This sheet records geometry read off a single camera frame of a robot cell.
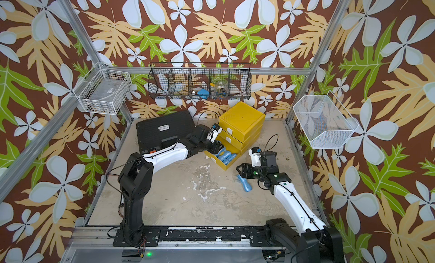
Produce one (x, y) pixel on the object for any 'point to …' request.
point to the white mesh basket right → (325, 123)
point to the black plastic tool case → (160, 132)
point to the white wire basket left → (107, 92)
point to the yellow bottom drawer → (221, 164)
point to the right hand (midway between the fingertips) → (240, 167)
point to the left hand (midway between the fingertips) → (221, 141)
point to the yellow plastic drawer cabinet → (241, 126)
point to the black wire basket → (200, 81)
